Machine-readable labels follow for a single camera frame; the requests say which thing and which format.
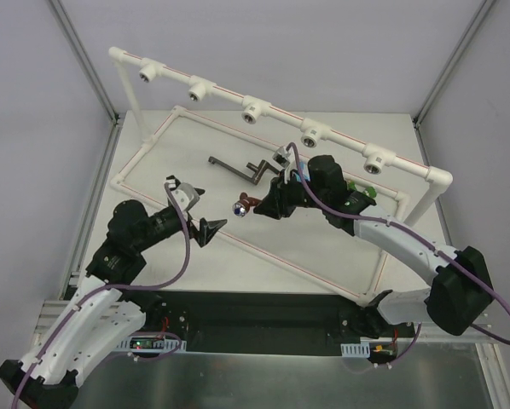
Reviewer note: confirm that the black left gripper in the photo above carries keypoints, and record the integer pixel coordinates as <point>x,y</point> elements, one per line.
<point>194,227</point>

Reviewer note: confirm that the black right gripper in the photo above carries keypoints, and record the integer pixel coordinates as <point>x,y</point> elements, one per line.
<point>281,194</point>

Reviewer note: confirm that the white PVC pipe frame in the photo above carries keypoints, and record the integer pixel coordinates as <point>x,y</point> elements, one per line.
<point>222,141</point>

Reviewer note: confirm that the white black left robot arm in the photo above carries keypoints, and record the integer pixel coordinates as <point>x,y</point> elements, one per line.
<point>107,306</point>

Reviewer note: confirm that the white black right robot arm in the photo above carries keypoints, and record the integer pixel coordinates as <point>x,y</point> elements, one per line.
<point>453,298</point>

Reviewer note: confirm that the blue plastic faucet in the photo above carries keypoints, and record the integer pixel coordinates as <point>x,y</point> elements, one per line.
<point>300,172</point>

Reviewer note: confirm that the green plastic faucet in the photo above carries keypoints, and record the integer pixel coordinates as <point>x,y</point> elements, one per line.
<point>368,191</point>

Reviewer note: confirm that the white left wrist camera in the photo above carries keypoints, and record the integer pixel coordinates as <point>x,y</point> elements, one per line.
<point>180,194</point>

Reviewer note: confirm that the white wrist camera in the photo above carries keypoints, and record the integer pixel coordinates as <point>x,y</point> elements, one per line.
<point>282,157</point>
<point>180,194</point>

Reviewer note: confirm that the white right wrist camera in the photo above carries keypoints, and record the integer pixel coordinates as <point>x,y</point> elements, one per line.
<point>282,157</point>

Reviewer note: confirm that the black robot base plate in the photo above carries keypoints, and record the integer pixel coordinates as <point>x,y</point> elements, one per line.
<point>241,323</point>

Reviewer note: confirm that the left white cable duct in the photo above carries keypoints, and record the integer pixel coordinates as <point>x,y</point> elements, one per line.
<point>150,345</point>

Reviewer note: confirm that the white cable duct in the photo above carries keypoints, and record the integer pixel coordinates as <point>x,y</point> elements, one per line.
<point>367,349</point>
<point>150,345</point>

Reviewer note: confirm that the right white cable duct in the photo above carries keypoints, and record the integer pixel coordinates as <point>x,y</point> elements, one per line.
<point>367,349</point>

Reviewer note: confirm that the aluminium enclosure frame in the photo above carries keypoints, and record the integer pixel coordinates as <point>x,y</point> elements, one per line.
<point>446,62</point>

